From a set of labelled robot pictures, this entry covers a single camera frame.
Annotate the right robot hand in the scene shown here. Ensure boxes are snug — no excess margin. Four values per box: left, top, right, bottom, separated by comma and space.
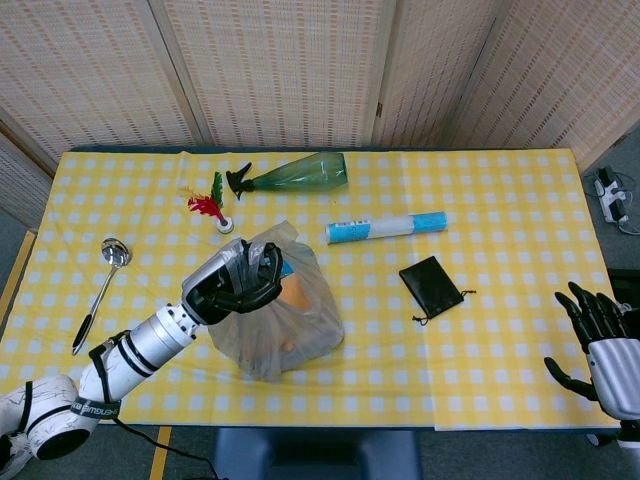
543, 281, 640, 421

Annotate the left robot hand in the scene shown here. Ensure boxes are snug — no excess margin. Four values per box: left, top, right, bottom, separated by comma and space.
180, 238, 284, 325

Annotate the clear plastic bag with items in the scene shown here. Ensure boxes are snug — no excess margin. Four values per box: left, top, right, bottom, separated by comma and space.
206, 219, 346, 384

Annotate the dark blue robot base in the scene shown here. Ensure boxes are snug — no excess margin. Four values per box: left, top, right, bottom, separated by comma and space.
209, 427, 424, 480

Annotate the orange item in bag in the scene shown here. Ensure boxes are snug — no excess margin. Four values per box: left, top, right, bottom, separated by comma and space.
277, 275, 307, 314

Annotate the green spray bottle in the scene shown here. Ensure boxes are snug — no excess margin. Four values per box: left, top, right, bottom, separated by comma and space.
225, 151, 349, 202

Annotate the yellow checkered tablecloth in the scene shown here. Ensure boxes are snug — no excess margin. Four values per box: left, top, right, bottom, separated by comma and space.
0, 147, 640, 432

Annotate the blue white tube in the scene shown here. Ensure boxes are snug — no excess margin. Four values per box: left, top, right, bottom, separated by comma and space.
325, 210, 449, 247

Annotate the red green feather shuttlecock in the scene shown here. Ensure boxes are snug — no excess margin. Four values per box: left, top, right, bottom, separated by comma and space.
179, 171, 235, 235

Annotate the white power strip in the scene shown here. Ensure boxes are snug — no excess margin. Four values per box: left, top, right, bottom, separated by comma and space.
592, 167, 632, 225

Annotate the woven folding screen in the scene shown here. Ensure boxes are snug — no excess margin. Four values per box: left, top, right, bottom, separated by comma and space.
0, 0, 640, 216

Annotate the metal ladle with black handle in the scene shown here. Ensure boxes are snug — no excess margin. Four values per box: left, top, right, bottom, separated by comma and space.
71, 237, 132, 356

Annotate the black drawstring pouch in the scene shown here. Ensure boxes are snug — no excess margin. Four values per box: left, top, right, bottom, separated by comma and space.
398, 255, 478, 327

